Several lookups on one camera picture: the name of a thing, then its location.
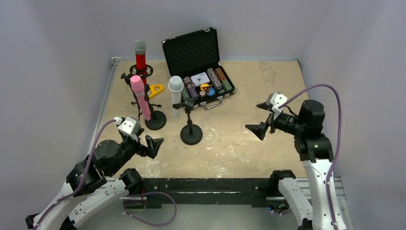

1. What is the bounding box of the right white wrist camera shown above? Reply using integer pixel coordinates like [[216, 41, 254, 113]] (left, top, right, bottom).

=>
[[265, 92, 288, 120]]

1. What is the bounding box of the white playing card box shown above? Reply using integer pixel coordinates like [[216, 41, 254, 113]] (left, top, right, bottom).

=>
[[190, 72, 211, 87]]

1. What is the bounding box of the red glitter microphone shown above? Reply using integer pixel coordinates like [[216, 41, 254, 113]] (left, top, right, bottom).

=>
[[133, 40, 147, 84]]

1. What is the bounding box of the yellow triangular plastic frame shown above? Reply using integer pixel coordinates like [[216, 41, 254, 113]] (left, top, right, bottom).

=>
[[149, 84, 165, 98]]

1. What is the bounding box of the black poker chip case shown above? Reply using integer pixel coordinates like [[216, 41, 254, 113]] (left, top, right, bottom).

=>
[[161, 27, 237, 110]]

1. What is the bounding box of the aluminium corner rail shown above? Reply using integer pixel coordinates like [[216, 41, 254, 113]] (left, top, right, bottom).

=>
[[85, 57, 122, 157]]

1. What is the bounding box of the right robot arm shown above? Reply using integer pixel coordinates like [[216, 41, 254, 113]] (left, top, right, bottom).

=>
[[245, 100, 347, 230]]

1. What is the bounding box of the pink microphone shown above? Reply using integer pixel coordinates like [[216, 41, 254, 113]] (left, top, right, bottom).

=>
[[130, 75, 151, 121]]

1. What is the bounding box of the black round-base stand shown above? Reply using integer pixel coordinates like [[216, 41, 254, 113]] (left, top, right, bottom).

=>
[[144, 84, 167, 130], [172, 101, 203, 145]]

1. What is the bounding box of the white microphone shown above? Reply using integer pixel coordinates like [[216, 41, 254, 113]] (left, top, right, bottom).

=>
[[168, 76, 184, 104]]

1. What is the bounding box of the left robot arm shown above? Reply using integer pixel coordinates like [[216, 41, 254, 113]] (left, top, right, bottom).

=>
[[25, 135, 164, 230]]

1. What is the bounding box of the black tripod microphone stand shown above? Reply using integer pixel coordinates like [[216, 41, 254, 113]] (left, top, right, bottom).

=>
[[120, 64, 164, 119]]

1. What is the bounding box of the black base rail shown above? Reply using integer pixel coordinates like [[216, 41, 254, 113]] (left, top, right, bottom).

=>
[[125, 177, 289, 212]]

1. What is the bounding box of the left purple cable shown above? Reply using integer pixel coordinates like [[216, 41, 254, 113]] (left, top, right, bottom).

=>
[[33, 119, 178, 230]]

